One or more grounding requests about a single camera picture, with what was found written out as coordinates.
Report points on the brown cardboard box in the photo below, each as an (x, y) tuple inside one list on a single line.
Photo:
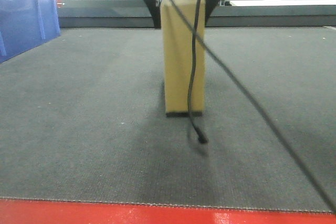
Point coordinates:
[(177, 46)]

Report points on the red conveyor edge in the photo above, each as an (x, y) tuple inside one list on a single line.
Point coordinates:
[(36, 211)]

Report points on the white desk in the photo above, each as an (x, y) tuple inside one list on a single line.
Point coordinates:
[(242, 3)]

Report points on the blue plastic crate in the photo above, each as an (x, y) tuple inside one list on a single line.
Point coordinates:
[(26, 24)]

